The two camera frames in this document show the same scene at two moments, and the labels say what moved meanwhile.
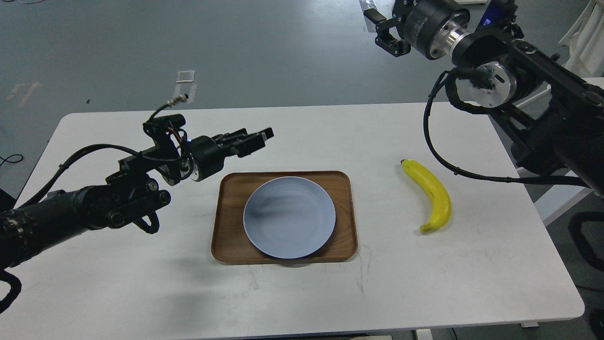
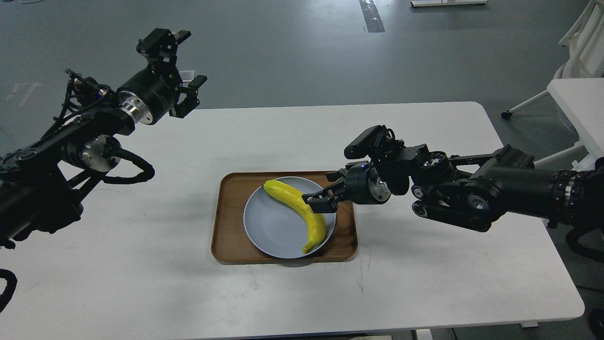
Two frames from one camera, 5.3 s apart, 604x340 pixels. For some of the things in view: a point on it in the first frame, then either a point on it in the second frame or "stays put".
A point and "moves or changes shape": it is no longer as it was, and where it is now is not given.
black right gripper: [432, 27] -> [363, 184]
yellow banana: [438, 190] moves or changes shape
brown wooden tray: [231, 243] stays put
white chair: [586, 42] stays put
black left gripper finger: [241, 134] -> [160, 45]
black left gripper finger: [248, 146] -> [191, 100]
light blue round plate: [289, 217] stays put
